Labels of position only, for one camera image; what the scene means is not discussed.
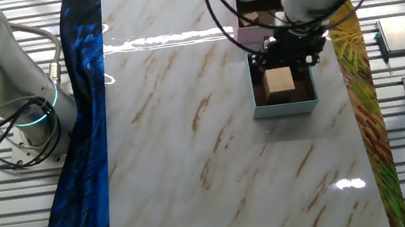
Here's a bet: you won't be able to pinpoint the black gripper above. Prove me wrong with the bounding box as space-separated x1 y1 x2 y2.
246 26 333 75

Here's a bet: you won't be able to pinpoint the large wooden cube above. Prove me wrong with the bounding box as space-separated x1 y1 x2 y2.
260 65 299 107

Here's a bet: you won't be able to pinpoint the medium wooden cube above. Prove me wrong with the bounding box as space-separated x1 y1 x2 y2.
239 11 260 28

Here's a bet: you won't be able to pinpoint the pink open box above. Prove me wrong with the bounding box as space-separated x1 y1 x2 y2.
231 0 277 46

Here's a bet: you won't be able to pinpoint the light blue open box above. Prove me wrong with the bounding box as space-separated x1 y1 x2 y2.
243 44 322 122

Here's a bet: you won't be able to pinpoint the yellow green patterned cloth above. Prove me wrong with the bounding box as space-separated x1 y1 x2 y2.
323 0 405 227

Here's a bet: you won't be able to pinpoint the square silver metal plate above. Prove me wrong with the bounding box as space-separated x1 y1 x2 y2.
376 15 405 56

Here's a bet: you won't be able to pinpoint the white marble pattern sheet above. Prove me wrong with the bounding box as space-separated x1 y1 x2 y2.
75 0 393 227

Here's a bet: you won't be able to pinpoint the blue patterned cloth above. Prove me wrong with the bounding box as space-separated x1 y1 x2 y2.
3 0 133 227

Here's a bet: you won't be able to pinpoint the green handled screwdriver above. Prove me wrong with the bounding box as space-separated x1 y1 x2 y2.
374 30 394 78

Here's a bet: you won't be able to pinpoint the grey hose with metal connector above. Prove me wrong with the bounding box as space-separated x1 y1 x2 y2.
4 14 69 94

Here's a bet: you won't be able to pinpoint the black arm base cables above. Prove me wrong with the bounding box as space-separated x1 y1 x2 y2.
0 92 69 172

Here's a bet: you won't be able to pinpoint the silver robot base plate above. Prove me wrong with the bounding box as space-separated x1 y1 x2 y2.
7 130 69 175

